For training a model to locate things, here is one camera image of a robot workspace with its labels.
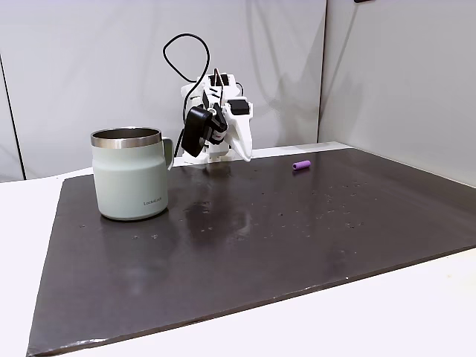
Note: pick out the mint green steel-rimmed mug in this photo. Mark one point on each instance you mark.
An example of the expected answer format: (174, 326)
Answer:
(130, 178)

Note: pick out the black silver camera clamp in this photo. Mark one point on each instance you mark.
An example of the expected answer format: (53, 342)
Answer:
(218, 130)

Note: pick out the purple pen grip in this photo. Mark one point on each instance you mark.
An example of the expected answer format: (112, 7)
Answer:
(301, 166)

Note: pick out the dark grey table mat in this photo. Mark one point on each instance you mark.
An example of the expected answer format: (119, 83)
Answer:
(260, 260)

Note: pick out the black oval camera box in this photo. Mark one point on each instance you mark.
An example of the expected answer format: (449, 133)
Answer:
(193, 130)

